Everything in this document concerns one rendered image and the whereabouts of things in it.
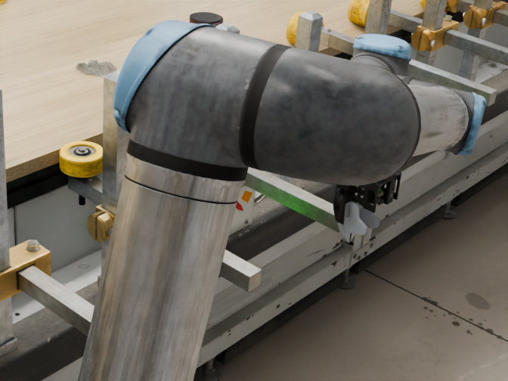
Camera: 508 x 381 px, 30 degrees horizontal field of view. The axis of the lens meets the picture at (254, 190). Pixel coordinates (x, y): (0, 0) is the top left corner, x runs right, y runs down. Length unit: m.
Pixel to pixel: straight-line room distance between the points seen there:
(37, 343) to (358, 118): 0.90
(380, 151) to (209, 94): 0.16
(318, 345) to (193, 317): 1.88
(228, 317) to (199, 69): 1.74
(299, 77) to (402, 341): 2.06
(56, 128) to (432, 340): 1.46
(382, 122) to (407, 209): 2.30
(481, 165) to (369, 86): 2.69
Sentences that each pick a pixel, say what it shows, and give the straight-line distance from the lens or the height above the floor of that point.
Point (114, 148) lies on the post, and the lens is 1.55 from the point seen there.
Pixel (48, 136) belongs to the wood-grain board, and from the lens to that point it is 1.78.
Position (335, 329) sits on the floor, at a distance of 2.83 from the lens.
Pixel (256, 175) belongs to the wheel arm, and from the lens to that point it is 1.77.
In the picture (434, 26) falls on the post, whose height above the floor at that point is 0.98.
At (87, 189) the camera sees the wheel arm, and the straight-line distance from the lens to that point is 1.72.
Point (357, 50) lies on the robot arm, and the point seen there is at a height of 1.18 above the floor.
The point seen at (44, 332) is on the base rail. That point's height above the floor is 0.70.
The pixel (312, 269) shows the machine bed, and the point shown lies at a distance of 2.77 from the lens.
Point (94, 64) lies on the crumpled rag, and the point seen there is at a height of 0.91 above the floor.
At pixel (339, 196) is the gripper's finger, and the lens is 1.61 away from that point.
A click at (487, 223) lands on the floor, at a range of 3.51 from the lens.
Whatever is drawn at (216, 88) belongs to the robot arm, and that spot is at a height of 1.38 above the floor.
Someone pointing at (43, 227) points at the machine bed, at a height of 0.73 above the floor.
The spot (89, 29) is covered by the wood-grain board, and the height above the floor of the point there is 0.90.
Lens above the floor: 1.71
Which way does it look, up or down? 30 degrees down
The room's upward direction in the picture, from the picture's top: 6 degrees clockwise
